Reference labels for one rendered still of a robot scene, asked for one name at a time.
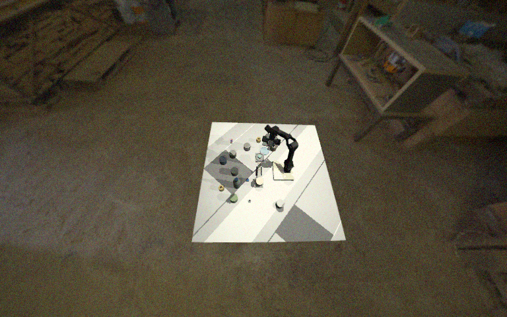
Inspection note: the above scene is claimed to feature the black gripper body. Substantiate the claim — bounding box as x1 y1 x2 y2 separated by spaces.
262 136 281 145

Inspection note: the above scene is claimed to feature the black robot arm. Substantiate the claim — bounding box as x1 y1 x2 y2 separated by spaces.
265 124 299 173

